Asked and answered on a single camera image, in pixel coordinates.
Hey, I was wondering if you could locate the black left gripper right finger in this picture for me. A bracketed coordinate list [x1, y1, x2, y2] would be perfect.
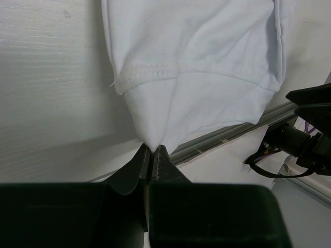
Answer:
[148, 145, 292, 247]

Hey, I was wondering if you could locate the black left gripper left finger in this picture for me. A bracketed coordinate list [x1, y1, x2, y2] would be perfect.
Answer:
[1, 145, 151, 247]

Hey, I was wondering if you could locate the white skirt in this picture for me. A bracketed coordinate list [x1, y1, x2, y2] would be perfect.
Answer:
[101, 1, 296, 152]

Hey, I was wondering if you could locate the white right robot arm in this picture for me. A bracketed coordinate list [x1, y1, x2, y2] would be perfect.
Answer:
[149, 85, 330, 247]

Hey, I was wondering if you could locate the aluminium table rail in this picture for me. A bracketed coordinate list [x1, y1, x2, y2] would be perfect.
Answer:
[87, 103, 296, 182]

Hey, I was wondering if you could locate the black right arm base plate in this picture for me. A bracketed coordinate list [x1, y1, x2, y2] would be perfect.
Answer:
[244, 122, 316, 179]

